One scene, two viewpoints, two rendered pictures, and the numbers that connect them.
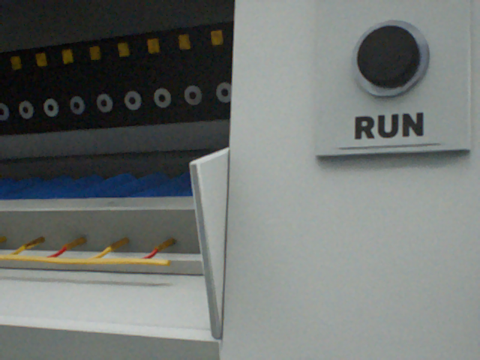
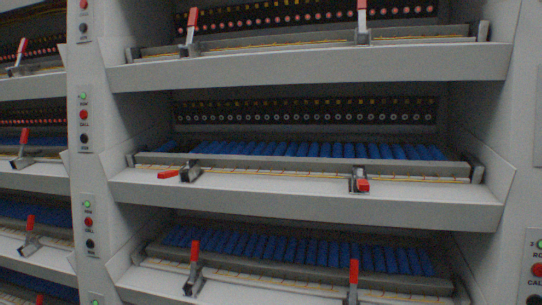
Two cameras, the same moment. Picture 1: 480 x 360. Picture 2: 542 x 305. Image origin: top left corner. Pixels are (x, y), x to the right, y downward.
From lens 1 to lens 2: 0.36 m
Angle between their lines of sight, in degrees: 16
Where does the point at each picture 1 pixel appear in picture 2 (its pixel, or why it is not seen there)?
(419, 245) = not seen: outside the picture
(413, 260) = not seen: outside the picture
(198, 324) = (492, 200)
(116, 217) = (436, 168)
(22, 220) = (401, 167)
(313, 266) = (530, 189)
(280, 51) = (524, 140)
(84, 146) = (350, 129)
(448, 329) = not seen: outside the picture
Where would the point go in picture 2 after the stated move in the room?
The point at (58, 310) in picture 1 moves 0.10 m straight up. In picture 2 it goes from (446, 197) to (451, 120)
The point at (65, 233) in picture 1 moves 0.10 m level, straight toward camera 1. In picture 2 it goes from (416, 171) to (493, 182)
